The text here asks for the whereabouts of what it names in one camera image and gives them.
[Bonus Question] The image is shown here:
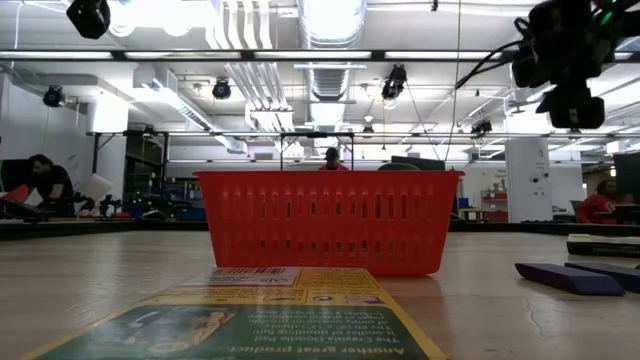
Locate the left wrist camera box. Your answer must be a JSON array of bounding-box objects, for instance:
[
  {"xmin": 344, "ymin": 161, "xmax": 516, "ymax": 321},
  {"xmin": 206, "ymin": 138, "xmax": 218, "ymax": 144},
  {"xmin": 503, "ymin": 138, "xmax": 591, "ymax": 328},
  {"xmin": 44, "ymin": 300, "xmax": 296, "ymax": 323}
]
[{"xmin": 66, "ymin": 0, "xmax": 112, "ymax": 40}]

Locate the red shelving unit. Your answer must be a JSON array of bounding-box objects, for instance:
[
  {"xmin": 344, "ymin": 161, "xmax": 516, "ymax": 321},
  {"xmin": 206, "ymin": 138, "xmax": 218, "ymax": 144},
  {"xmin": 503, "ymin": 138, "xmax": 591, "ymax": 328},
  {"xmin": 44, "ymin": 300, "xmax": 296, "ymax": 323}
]
[{"xmin": 479, "ymin": 188, "xmax": 509, "ymax": 222}]

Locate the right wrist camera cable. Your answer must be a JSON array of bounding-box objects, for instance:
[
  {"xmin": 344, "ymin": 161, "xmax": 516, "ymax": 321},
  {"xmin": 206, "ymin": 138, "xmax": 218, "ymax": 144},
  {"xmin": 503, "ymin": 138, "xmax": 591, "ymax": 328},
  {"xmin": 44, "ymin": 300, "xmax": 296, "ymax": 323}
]
[{"xmin": 454, "ymin": 38, "xmax": 524, "ymax": 90}]

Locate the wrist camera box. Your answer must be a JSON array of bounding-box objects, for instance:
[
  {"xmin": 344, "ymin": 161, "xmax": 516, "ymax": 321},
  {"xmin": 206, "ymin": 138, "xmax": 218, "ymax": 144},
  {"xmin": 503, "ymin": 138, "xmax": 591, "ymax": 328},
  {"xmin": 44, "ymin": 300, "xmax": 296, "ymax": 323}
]
[
  {"xmin": 66, "ymin": 0, "xmax": 112, "ymax": 40},
  {"xmin": 536, "ymin": 93, "xmax": 607, "ymax": 131}
]

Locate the black monitor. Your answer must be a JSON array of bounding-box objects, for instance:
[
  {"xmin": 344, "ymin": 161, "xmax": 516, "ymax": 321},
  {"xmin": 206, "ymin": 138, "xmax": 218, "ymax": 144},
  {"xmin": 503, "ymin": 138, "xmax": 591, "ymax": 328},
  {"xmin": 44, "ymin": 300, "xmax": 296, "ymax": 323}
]
[
  {"xmin": 613, "ymin": 152, "xmax": 640, "ymax": 204},
  {"xmin": 389, "ymin": 155, "xmax": 446, "ymax": 172},
  {"xmin": 0, "ymin": 158, "xmax": 35, "ymax": 194}
]

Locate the silver ceiling duct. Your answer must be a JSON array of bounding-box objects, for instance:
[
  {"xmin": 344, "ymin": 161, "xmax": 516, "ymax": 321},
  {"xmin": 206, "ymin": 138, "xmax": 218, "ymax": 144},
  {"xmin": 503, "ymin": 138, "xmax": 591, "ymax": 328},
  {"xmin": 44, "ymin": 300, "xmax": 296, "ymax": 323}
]
[{"xmin": 297, "ymin": 0, "xmax": 369, "ymax": 104}]

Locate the white square pillar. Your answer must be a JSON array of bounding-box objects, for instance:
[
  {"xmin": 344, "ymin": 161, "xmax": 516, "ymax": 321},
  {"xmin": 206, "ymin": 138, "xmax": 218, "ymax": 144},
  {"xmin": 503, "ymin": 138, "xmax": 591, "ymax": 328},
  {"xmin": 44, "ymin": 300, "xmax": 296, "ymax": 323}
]
[{"xmin": 504, "ymin": 137, "xmax": 554, "ymax": 224}]

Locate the purple eraser block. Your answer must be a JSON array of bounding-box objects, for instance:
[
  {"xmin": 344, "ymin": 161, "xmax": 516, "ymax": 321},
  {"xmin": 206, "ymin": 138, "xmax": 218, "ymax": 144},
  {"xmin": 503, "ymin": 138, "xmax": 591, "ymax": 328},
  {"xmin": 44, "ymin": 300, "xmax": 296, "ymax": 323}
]
[
  {"xmin": 514, "ymin": 262, "xmax": 626, "ymax": 296},
  {"xmin": 564, "ymin": 260, "xmax": 640, "ymax": 294}
]

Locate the red slotted plastic basket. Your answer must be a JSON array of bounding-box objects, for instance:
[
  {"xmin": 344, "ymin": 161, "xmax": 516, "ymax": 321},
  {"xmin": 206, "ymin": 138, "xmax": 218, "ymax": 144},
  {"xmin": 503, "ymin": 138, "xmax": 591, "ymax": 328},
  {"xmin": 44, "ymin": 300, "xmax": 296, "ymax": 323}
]
[{"xmin": 193, "ymin": 170, "xmax": 465, "ymax": 278}]

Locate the person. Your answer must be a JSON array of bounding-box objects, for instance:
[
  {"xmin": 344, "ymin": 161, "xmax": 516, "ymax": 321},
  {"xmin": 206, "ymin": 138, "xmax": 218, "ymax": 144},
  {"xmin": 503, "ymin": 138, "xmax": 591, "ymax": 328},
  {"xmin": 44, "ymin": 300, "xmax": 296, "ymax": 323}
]
[
  {"xmin": 575, "ymin": 179, "xmax": 621, "ymax": 225},
  {"xmin": 318, "ymin": 146, "xmax": 350, "ymax": 172},
  {"xmin": 27, "ymin": 153, "xmax": 76, "ymax": 217}
]

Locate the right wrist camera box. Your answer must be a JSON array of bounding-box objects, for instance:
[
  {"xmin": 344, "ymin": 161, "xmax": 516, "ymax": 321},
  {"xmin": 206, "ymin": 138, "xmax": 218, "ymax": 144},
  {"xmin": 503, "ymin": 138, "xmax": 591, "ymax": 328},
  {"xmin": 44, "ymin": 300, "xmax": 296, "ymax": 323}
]
[{"xmin": 536, "ymin": 93, "xmax": 607, "ymax": 131}]

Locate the blue storage crate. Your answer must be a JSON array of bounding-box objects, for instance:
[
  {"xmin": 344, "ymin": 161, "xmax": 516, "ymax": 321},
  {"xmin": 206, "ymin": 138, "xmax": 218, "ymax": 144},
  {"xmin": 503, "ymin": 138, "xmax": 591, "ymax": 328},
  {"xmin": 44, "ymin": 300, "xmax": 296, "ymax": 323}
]
[{"xmin": 180, "ymin": 206, "xmax": 209, "ymax": 222}]

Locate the black beam with light strips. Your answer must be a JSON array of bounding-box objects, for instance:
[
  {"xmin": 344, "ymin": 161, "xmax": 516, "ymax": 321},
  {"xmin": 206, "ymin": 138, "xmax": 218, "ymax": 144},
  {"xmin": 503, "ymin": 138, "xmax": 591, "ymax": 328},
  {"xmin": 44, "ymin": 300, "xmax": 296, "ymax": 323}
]
[{"xmin": 0, "ymin": 48, "xmax": 640, "ymax": 63}]

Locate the white desk lamp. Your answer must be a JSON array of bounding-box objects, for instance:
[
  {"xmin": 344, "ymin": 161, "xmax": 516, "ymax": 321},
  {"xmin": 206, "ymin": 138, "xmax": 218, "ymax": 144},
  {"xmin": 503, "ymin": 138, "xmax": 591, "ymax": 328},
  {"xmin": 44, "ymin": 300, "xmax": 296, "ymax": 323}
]
[{"xmin": 79, "ymin": 173, "xmax": 114, "ymax": 202}]

